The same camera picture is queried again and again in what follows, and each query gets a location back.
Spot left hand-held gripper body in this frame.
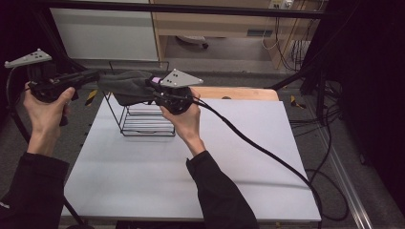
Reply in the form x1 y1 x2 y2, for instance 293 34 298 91
4 48 81 103

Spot black wire rack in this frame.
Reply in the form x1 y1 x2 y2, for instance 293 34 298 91
101 60 177 137

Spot person's left hand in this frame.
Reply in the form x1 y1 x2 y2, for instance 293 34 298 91
22 81 76 141

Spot bundle of hanging cables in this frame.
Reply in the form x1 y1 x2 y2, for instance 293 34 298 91
261 15 319 73

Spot hand-held gripper black cable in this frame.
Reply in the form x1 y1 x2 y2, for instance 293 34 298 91
190 94 350 229
5 67 96 229

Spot light wooden desk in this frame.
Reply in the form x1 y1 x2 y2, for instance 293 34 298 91
149 0 330 70

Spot yellow black floor tape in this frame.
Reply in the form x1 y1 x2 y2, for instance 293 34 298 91
289 94 308 110
84 89 98 107

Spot right hand-held gripper black cable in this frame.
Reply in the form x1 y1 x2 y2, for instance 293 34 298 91
190 94 350 229

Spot left hand-held gripper black cable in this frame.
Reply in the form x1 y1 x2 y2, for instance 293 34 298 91
5 67 96 229

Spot white cabinet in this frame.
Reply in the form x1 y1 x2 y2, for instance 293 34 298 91
49 7 160 62

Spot dark grey towel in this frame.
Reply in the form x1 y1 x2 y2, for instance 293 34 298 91
96 70 158 107

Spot black floor cables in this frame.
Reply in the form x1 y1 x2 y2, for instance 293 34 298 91
288 80 344 138

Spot person's right hand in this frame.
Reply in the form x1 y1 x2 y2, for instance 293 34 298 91
159 87 203 148

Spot white power strip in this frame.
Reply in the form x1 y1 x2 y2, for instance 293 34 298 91
268 0 294 10

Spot black metal frame bar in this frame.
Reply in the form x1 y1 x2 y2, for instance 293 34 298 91
39 0 333 20

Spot black metal stand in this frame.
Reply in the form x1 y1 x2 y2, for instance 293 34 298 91
32 9 111 84
269 60 330 126

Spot white chair base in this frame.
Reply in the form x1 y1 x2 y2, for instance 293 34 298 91
176 34 210 50

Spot silver metal floor rail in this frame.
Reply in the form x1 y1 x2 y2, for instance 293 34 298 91
0 90 80 204
317 125 374 229

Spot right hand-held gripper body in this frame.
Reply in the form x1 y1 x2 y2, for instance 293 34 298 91
145 68 204 116

